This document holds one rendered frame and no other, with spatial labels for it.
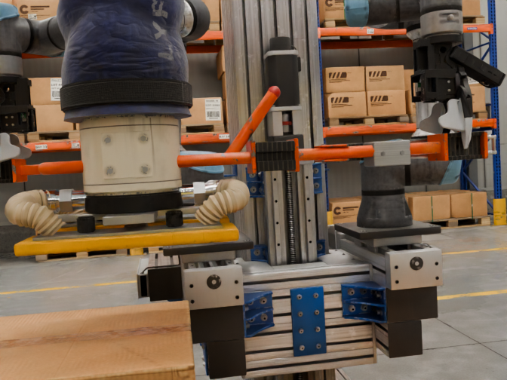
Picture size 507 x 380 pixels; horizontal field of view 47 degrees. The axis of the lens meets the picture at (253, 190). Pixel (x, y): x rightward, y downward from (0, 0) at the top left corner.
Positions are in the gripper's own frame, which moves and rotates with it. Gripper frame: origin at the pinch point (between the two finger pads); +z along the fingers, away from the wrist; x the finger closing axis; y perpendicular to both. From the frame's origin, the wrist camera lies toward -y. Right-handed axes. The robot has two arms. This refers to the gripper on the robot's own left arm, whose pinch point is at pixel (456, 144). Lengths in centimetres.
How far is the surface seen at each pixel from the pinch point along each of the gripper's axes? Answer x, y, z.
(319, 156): 3.8, 27.4, 0.7
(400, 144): 3.7, 12.4, -0.6
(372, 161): 2.9, 17.5, 2.2
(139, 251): -689, 130, 117
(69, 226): -5, 73, 11
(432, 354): -224, -85, 124
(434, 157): 0.3, 4.7, 2.3
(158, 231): 14, 56, 11
